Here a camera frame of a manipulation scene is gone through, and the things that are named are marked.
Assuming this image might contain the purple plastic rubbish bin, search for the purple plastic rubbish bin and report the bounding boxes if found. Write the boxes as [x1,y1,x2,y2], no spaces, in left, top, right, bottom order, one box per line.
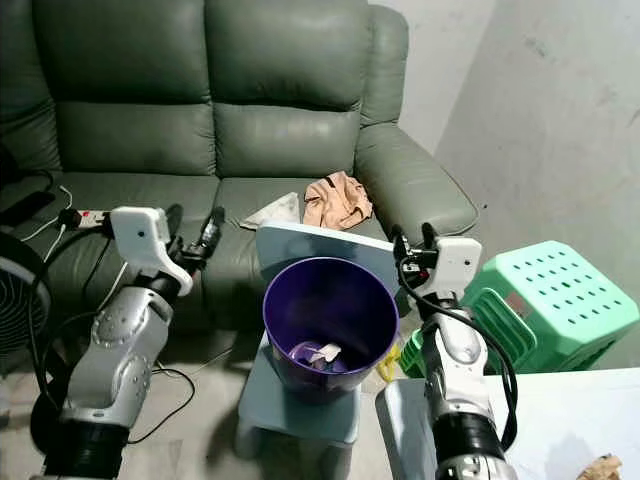
[263,257,400,406]

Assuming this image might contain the beige crumpled cloth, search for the beige crumpled cloth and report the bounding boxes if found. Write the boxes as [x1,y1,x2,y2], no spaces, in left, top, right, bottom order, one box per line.
[302,171,375,230]

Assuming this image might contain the white power strip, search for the white power strip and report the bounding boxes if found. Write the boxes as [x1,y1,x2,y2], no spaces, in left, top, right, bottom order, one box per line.
[60,208,114,228]

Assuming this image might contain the crumpled white tissue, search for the crumpled white tissue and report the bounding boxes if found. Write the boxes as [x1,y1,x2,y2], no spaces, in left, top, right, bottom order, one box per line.
[310,343,347,367]

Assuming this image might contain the green perforated plastic stool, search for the green perforated plastic stool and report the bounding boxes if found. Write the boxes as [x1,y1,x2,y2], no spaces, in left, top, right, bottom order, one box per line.
[398,240,640,380]

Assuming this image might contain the green leather sofa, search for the green leather sofa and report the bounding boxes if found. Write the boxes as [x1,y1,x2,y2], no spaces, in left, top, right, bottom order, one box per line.
[0,0,480,333]

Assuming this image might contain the black floor fan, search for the black floor fan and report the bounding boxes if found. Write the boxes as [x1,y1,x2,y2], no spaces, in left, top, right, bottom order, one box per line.
[0,231,63,453]

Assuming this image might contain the light blue plastic stool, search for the light blue plastic stool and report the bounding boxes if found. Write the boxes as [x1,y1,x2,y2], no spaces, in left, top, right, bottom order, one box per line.
[235,221,413,463]

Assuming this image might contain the brown crumpled scrap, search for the brown crumpled scrap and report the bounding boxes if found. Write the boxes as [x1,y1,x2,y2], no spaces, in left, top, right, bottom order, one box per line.
[584,454,624,480]

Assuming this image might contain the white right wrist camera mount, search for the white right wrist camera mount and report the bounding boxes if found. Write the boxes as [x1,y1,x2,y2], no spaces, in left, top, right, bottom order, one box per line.
[416,235,484,303]

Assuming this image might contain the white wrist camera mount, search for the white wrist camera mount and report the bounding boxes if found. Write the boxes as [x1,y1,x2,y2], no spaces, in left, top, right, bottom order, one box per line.
[109,205,192,297]
[416,235,484,303]

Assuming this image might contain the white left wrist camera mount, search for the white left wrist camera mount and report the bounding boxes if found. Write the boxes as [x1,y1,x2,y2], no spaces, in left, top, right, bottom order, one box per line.
[109,205,192,297]

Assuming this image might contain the thin black floor cable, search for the thin black floor cable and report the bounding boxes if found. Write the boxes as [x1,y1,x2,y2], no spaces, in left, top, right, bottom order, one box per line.
[130,366,197,446]

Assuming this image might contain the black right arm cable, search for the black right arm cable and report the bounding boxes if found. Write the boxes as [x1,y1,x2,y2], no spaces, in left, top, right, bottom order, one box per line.
[398,262,520,448]

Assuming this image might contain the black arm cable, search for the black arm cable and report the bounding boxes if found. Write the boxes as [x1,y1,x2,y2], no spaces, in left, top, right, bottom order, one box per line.
[398,262,520,448]
[30,224,123,413]

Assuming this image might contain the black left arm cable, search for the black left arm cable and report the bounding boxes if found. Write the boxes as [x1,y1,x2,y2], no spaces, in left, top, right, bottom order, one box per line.
[30,224,123,413]

